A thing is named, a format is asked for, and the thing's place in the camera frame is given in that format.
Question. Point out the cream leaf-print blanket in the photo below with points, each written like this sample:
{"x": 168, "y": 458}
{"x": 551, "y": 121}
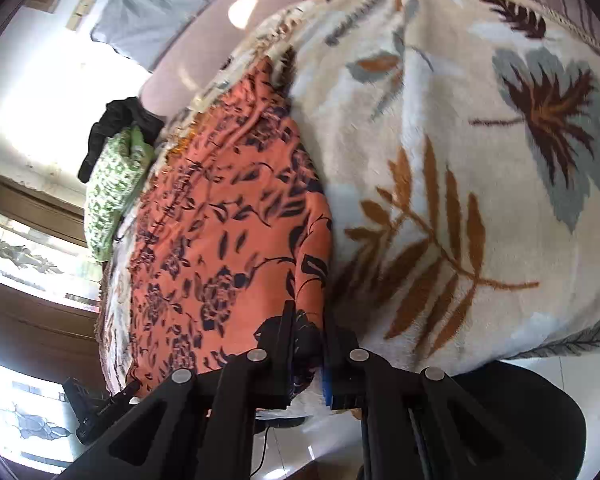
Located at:
{"x": 455, "y": 160}

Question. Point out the pink mattress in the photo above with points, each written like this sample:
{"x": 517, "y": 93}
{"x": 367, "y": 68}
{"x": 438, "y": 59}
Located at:
{"x": 195, "y": 50}

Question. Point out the beige wall switch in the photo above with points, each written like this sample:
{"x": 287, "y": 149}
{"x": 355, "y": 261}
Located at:
{"x": 82, "y": 10}

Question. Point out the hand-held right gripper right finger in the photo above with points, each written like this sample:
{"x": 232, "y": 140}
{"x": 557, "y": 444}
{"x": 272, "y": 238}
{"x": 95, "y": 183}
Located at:
{"x": 327, "y": 387}

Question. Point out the wooden door with glass panels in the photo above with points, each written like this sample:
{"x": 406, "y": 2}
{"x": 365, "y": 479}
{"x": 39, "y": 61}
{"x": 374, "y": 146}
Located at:
{"x": 25, "y": 320}

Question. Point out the black cloth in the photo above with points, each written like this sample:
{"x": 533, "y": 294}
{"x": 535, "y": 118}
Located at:
{"x": 125, "y": 112}

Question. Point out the orange floral garment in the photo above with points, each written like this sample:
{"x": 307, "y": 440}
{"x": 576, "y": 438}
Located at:
{"x": 220, "y": 210}

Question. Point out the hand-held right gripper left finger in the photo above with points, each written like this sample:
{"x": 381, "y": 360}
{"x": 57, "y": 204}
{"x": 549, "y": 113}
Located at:
{"x": 282, "y": 360}

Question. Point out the grey pillow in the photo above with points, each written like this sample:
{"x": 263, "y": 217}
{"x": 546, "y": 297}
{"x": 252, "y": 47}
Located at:
{"x": 150, "y": 10}

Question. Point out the green white patterned pillow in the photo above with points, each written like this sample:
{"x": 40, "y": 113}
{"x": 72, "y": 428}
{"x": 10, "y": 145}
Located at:
{"x": 112, "y": 190}

